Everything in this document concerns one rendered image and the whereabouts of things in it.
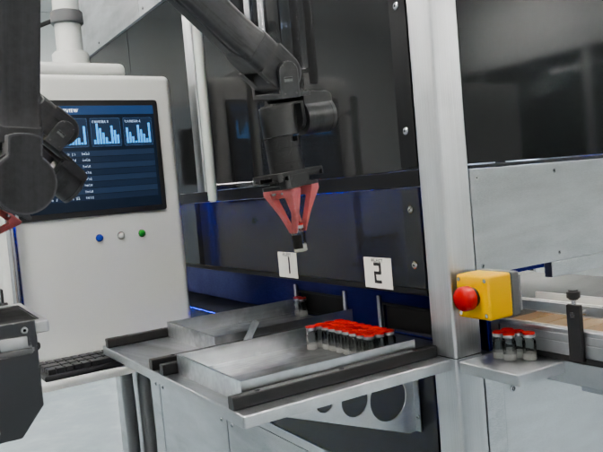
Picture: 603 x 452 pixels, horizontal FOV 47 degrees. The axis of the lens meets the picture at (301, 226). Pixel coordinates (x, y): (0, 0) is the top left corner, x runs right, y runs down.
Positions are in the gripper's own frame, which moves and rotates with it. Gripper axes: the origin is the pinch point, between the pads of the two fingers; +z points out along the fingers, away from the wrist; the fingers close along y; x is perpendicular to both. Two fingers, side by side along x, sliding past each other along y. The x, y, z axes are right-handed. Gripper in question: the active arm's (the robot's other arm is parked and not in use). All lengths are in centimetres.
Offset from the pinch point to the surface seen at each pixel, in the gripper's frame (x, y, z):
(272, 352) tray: 20.7, 8.3, 25.5
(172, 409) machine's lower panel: 123, 50, 68
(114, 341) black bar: 60, -2, 22
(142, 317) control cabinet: 89, 25, 26
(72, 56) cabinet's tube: 94, 22, -47
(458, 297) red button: -18.8, 14.2, 15.3
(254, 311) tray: 51, 32, 25
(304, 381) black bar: -2.9, -7.4, 23.0
